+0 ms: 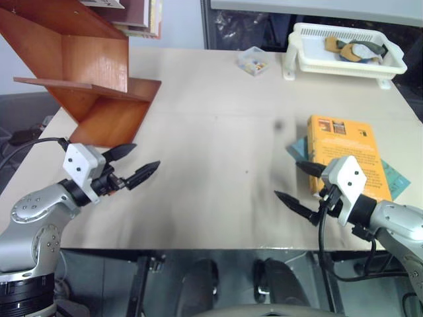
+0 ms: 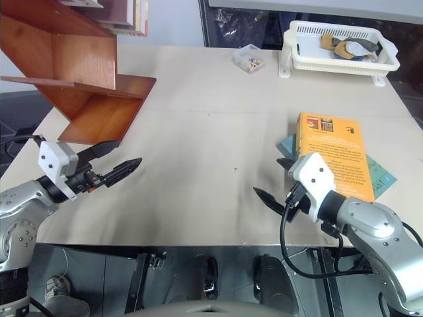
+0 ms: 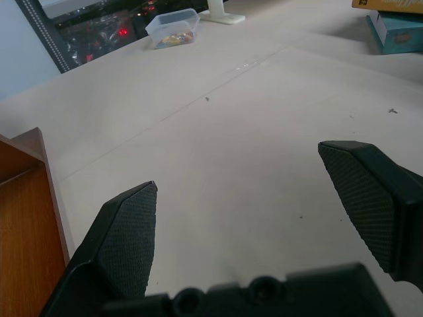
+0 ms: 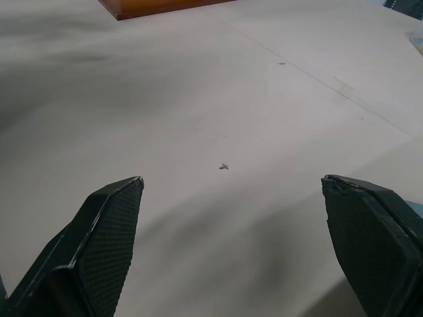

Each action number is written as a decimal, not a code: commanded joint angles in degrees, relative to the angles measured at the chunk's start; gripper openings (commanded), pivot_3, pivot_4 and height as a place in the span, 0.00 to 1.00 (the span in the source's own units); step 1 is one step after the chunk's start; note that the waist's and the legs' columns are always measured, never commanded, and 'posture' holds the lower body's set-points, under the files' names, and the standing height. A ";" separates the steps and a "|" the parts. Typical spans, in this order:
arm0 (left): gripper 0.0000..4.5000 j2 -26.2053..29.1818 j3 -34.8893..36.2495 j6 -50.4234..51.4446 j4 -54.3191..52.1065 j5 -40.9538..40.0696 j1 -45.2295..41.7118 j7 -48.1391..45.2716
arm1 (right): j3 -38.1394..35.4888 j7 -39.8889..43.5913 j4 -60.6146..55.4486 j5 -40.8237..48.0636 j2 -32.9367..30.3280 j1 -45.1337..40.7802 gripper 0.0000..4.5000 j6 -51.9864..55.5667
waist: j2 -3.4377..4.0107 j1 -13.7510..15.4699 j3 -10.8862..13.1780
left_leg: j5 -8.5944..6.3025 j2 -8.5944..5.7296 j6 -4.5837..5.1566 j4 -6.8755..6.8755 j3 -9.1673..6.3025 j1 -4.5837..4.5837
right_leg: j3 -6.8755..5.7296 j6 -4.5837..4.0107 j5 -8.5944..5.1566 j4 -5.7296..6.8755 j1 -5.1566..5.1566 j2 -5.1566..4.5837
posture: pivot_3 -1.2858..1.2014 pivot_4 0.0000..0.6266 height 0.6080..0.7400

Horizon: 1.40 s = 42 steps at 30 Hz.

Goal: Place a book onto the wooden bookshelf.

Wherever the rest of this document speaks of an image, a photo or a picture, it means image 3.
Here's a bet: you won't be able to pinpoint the clear plastic container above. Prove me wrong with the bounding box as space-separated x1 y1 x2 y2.
145 8 202 50

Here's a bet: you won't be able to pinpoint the black perforated equipment rack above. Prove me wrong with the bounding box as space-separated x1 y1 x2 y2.
15 0 212 75

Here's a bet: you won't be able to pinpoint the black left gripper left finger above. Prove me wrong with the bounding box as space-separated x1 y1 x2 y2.
38 180 159 317

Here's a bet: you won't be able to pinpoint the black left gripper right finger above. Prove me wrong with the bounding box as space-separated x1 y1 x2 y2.
317 140 423 293

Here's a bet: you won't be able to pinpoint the teal box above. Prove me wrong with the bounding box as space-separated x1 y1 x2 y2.
365 9 423 55

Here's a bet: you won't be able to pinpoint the white stand base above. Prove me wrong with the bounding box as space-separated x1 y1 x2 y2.
199 0 247 26

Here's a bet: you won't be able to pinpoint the yellow book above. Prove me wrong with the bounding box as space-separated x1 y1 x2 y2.
351 0 423 15

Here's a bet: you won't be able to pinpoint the colourful small items in container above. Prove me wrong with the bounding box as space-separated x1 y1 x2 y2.
155 29 195 49

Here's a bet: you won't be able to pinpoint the wooden tray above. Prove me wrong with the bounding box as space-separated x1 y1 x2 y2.
0 127 71 317

